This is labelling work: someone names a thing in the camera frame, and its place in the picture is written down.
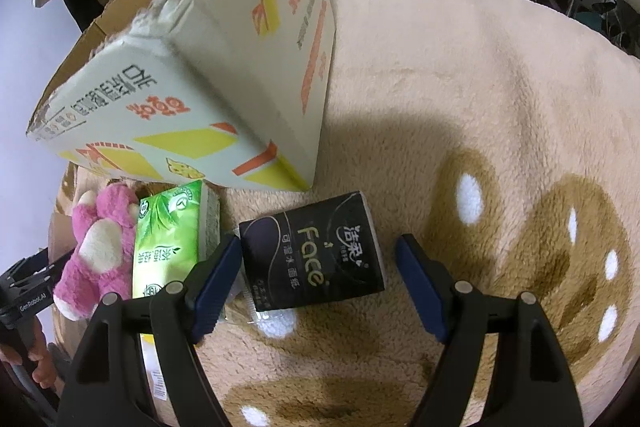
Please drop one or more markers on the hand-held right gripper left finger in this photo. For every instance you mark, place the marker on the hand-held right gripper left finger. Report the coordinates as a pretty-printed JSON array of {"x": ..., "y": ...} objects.
[{"x": 218, "y": 279}]

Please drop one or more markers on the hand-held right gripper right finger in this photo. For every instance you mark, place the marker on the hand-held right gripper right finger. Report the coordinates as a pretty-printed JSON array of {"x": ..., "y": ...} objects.
[{"x": 421, "y": 279}]

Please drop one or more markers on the green tissue pack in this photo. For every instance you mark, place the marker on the green tissue pack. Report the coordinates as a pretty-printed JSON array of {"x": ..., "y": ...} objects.
[{"x": 172, "y": 237}]

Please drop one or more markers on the pink plush bear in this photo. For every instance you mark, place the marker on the pink plush bear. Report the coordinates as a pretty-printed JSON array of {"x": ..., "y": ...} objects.
[{"x": 97, "y": 247}]

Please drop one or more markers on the black tissue pack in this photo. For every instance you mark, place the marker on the black tissue pack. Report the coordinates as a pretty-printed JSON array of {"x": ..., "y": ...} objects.
[{"x": 312, "y": 252}]

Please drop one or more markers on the printed cardboard box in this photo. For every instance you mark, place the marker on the printed cardboard box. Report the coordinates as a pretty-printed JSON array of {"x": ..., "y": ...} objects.
[{"x": 200, "y": 57}]

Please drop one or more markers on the person's left hand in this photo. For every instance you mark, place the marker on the person's left hand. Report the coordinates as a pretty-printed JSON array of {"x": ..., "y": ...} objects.
[{"x": 42, "y": 364}]

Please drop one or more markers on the clear plastic wrapper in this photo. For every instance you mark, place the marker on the clear plastic wrapper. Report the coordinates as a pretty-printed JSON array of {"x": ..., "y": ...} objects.
[{"x": 252, "y": 304}]

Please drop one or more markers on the beige deer-print blanket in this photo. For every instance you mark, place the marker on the beige deer-print blanket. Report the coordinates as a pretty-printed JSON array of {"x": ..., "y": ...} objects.
[{"x": 450, "y": 167}]

